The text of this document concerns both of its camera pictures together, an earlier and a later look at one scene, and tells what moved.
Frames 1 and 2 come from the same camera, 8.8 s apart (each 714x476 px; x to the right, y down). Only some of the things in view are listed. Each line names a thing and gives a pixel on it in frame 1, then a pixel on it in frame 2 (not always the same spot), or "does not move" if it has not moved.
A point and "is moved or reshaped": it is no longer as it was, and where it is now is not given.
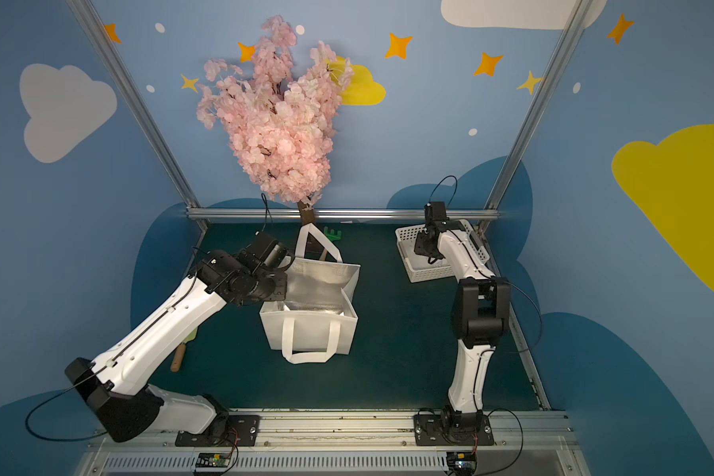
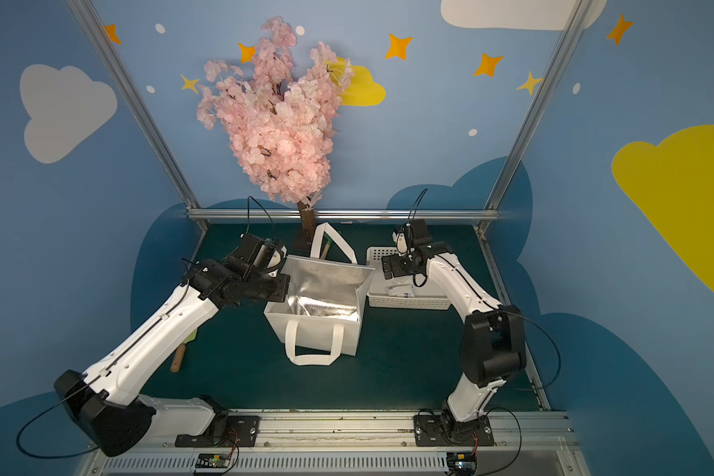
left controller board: x=208 y=459 does not move
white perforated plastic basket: x=416 y=267 is moved or reshaped
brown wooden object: x=179 y=353 does not move
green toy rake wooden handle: x=331 y=235 -> x=328 y=244
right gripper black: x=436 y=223 -> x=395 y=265
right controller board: x=462 y=463 does not move
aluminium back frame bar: x=339 y=212 does not move
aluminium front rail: x=533 y=443 does not move
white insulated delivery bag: x=319 y=316 is moved or reshaped
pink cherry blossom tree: x=281 y=123 does not move
